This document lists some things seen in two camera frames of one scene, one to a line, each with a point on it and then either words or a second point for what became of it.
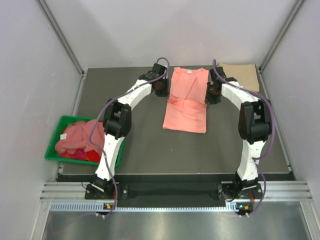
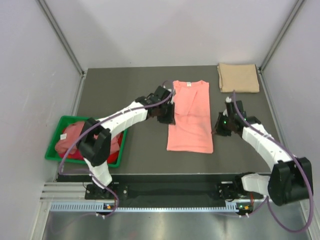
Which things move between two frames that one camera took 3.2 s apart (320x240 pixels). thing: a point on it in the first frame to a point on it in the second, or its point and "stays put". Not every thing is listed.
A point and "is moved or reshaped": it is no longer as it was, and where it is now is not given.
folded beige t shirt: [246, 74] stays put
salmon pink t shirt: [185, 109] is moved or reshaped
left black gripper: [165, 92] to [169, 119]
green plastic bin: [51, 153] stays put
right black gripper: [208, 99] to [217, 128]
